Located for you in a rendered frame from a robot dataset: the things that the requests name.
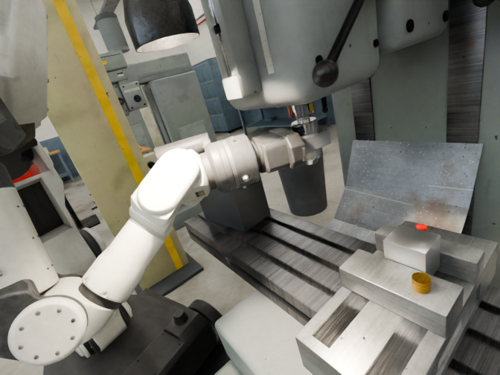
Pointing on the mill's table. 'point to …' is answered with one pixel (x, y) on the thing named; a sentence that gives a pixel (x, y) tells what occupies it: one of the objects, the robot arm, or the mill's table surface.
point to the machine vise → (362, 305)
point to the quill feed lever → (325, 73)
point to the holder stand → (237, 206)
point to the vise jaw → (402, 291)
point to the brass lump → (421, 283)
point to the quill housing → (305, 48)
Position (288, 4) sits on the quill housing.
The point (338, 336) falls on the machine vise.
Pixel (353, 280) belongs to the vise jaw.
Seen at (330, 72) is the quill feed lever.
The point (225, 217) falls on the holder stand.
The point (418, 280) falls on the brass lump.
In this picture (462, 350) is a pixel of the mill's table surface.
